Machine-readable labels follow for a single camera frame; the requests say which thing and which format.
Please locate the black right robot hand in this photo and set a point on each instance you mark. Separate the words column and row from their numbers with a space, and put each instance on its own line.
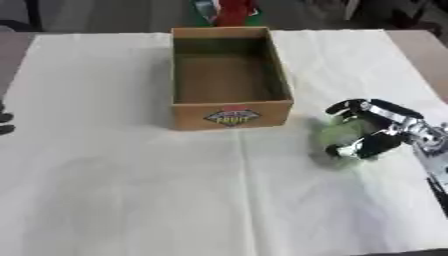
column 382, row 144

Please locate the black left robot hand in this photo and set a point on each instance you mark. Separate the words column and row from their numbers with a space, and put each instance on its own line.
column 4, row 124

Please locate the pale green round toy fruit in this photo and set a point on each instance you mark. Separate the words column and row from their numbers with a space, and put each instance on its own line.
column 345, row 133

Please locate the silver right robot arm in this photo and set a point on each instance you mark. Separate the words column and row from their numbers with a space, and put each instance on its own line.
column 434, row 150

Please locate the tan cardboard box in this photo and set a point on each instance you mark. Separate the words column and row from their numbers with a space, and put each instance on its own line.
column 231, row 115

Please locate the red and green bag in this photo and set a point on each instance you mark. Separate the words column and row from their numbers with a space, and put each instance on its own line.
column 230, row 12

